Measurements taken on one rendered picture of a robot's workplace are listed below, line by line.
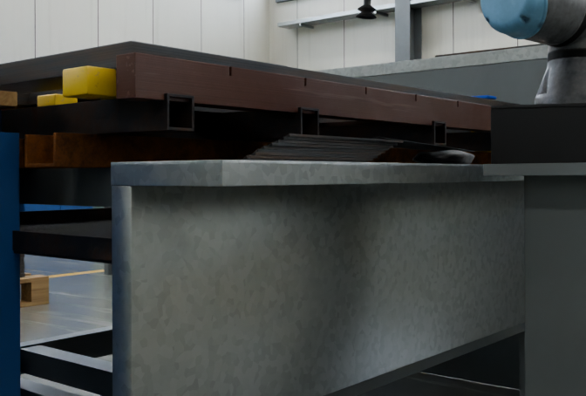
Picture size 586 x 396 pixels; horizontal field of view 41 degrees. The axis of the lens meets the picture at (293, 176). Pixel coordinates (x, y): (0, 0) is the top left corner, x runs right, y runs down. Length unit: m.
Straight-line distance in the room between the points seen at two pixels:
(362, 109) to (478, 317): 0.58
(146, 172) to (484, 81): 1.72
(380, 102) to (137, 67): 0.59
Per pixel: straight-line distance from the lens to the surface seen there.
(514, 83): 2.51
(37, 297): 4.25
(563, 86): 1.36
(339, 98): 1.39
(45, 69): 1.28
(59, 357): 1.73
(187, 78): 1.12
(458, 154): 1.48
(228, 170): 0.88
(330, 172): 1.03
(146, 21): 12.16
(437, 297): 1.61
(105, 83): 1.13
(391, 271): 1.46
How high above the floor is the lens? 0.66
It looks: level
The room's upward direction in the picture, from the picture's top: straight up
